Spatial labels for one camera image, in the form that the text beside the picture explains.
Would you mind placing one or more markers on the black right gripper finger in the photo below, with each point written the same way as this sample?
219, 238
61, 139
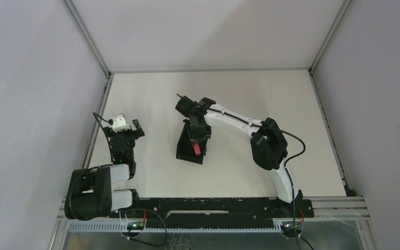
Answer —
203, 139
186, 133

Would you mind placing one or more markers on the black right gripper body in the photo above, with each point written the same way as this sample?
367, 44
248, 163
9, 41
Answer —
196, 130

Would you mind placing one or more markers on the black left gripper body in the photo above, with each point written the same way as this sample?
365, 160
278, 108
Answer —
124, 135

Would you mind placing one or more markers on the red handled screwdriver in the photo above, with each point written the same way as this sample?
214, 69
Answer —
197, 148

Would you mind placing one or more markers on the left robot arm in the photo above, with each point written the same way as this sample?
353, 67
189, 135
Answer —
91, 193

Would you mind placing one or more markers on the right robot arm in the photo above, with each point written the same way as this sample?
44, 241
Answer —
267, 140

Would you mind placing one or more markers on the black plastic bin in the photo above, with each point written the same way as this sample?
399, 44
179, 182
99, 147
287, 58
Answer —
186, 152

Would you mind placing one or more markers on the left circuit board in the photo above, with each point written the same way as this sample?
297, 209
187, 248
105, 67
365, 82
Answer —
135, 226

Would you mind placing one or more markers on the circuit board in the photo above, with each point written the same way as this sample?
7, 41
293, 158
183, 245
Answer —
290, 231
135, 226

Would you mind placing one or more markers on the right circuit board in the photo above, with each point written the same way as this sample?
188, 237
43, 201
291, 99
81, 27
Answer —
290, 231

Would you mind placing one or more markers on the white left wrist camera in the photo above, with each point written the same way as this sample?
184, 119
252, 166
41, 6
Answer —
119, 123

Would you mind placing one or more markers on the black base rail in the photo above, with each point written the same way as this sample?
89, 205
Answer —
215, 213

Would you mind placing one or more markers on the aluminium frame profile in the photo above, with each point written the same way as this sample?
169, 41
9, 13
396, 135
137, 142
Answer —
339, 223

